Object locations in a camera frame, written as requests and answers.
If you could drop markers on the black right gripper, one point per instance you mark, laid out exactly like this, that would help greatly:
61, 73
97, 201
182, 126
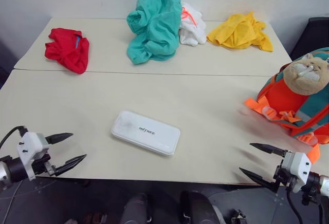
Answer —
282, 176

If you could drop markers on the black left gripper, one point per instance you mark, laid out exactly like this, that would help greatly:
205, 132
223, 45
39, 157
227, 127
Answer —
41, 166

